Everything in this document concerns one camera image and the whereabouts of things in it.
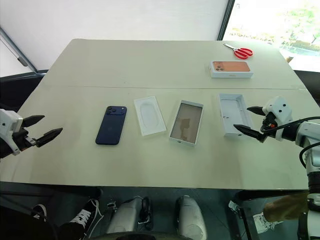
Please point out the silver robot leg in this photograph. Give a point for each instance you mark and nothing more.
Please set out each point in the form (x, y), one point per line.
(128, 215)
(190, 217)

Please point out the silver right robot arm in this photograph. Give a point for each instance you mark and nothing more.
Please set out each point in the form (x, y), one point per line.
(310, 135)

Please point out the white moulded insert tray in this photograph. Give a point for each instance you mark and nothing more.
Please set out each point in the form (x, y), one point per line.
(150, 116)

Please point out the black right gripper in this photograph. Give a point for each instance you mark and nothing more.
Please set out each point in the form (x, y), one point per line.
(269, 126)

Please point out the white phone box lid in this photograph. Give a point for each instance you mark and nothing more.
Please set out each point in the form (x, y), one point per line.
(233, 115)

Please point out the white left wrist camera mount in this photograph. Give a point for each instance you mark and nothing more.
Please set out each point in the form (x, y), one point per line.
(8, 120)

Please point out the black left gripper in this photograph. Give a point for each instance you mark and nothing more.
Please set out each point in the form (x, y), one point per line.
(22, 140)

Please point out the orange print phone box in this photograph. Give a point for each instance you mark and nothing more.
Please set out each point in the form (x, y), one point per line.
(231, 68)

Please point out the dark blue smartphone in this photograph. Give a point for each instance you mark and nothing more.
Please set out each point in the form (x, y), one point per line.
(111, 126)

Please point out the metal table leg bracket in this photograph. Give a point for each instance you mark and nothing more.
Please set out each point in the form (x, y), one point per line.
(238, 212)

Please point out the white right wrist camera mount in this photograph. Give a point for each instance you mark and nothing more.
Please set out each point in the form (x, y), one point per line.
(278, 106)

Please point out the dark window frame post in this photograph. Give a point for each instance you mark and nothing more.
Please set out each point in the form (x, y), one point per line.
(226, 18)

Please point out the grey metal stand pole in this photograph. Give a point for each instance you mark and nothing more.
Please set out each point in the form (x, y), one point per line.
(17, 50)

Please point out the white phone box base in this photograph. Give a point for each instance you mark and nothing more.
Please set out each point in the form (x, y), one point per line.
(186, 123)

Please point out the person's bare hand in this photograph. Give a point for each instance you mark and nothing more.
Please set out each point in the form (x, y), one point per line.
(285, 207)

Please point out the black sneaker with white laces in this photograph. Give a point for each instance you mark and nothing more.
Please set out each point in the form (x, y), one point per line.
(83, 217)
(40, 212)

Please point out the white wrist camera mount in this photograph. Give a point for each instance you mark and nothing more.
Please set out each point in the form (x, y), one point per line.
(278, 106)
(8, 120)

